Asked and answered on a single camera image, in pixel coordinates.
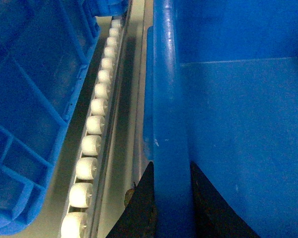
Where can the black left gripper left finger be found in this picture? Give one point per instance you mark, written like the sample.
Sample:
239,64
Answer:
139,219

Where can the white roller track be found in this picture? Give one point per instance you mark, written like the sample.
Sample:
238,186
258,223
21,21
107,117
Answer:
87,180

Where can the steel roller rack frame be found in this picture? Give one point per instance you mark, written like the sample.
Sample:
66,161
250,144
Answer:
121,162

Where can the large blue plastic crate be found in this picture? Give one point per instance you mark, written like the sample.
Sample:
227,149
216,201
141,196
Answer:
222,91

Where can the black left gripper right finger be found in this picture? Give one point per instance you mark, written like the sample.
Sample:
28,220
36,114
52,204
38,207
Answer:
214,218

